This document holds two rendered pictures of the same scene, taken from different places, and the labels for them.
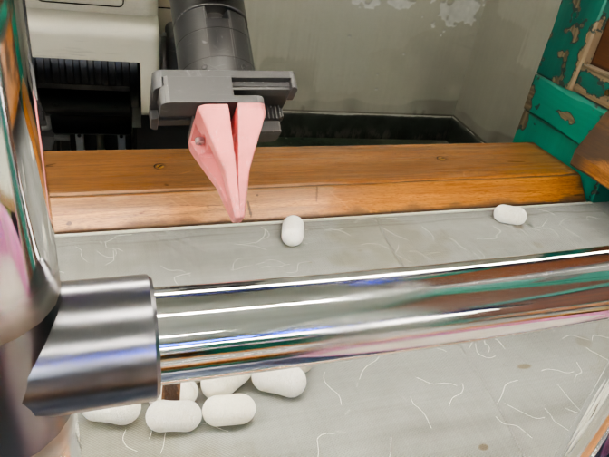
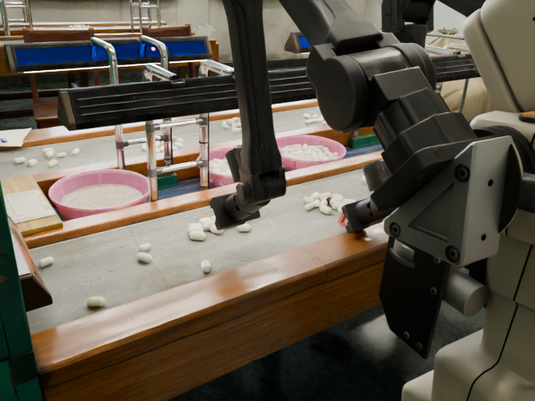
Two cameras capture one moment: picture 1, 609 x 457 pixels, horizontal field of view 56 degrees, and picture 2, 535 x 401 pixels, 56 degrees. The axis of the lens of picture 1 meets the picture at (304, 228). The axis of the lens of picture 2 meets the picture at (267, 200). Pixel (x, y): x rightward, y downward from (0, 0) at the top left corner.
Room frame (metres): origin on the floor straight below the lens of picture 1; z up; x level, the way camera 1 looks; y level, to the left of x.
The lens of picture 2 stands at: (1.36, -0.08, 1.35)
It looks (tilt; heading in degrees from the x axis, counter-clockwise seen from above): 26 degrees down; 167
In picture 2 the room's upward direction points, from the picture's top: 3 degrees clockwise
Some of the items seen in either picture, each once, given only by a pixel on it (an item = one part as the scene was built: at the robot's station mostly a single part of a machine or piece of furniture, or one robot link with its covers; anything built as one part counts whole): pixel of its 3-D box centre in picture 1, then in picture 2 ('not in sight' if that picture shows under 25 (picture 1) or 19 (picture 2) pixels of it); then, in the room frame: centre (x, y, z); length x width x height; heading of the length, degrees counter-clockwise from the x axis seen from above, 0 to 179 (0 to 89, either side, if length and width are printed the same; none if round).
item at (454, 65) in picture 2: not in sight; (470, 64); (-0.14, 0.93, 1.08); 0.62 x 0.08 x 0.07; 112
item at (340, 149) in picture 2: not in sight; (306, 159); (-0.23, 0.43, 0.72); 0.27 x 0.27 x 0.10
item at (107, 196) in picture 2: not in sight; (103, 207); (0.04, -0.23, 0.71); 0.22 x 0.22 x 0.06
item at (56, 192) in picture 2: not in sight; (103, 203); (0.04, -0.23, 0.72); 0.27 x 0.27 x 0.10
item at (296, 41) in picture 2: not in sight; (351, 39); (-0.65, 0.71, 1.08); 0.62 x 0.08 x 0.07; 112
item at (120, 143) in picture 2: not in sight; (132, 114); (-0.21, -0.15, 0.90); 0.20 x 0.19 x 0.45; 112
